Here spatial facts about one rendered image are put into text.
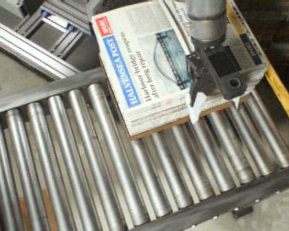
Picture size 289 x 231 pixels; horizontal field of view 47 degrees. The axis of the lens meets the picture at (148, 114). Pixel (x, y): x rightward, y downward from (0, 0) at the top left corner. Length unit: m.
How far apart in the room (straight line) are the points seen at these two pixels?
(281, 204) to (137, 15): 1.30
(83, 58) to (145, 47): 1.01
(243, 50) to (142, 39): 0.25
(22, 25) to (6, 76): 0.32
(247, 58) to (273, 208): 1.13
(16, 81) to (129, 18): 1.31
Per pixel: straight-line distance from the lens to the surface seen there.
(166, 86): 0.78
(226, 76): 0.66
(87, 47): 1.86
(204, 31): 0.66
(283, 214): 1.87
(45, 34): 1.95
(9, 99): 1.10
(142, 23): 0.88
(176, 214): 0.93
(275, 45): 1.88
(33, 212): 0.97
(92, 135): 0.99
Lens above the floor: 1.72
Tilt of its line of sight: 67 degrees down
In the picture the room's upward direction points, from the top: 3 degrees clockwise
